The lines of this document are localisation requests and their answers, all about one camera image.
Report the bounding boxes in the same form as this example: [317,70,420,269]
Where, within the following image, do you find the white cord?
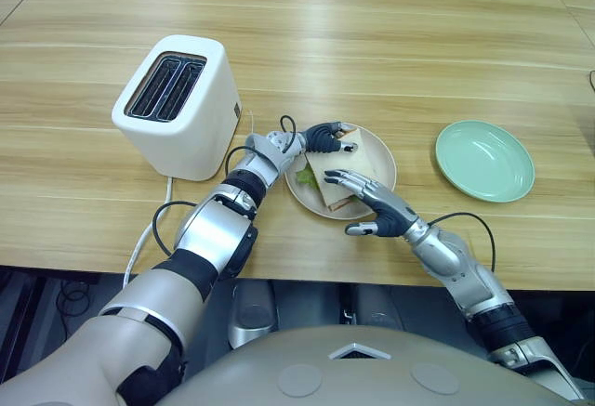
[122,175,174,289]

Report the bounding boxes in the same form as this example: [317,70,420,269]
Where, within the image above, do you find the robot body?
[179,324,578,406]

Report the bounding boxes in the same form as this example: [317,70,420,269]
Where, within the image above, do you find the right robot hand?
[324,168,419,239]

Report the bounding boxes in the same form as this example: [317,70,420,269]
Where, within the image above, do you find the cream toaster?
[111,33,244,182]

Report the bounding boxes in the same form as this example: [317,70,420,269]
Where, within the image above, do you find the beige plate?
[284,122,398,221]

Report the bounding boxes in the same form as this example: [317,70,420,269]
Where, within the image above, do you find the green lettuce leaf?
[296,164,323,192]

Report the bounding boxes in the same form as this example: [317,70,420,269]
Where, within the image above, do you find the thin black cable coil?
[55,279,91,318]

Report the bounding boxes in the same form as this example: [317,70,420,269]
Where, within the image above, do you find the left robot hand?
[300,121,360,155]

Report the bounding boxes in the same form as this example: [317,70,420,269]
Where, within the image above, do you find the green plate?
[434,119,536,204]

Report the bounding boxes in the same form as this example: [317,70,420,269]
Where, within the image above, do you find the bread slice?
[325,124,372,215]
[303,127,374,208]

